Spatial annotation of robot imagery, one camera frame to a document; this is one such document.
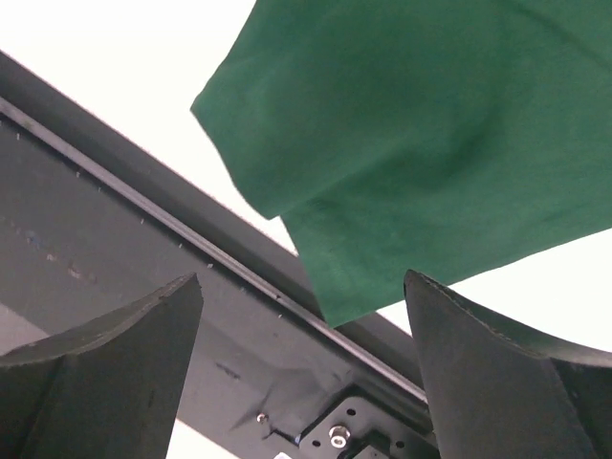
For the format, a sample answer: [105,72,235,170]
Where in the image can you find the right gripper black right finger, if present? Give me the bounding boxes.
[404,271,611,458]

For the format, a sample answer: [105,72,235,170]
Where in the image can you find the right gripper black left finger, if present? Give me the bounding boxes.
[1,273,203,459]

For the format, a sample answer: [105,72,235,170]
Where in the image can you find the green t shirt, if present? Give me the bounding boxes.
[191,1,611,327]

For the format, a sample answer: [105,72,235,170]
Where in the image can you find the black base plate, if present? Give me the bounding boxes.
[1,56,439,458]

